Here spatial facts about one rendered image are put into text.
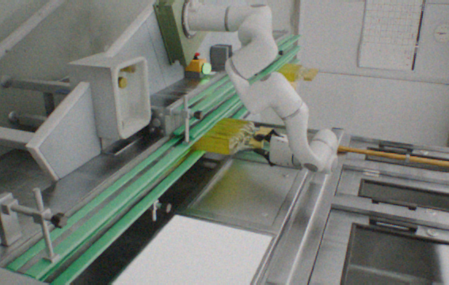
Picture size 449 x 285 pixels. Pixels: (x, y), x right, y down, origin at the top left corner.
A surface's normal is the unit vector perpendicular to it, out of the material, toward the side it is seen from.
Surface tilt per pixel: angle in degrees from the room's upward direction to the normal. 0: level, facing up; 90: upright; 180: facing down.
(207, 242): 90
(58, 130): 0
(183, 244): 90
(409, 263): 90
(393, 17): 90
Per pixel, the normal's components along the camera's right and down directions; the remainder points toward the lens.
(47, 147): 0.93, 0.15
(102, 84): -0.37, 0.37
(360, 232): 0.00, -0.92
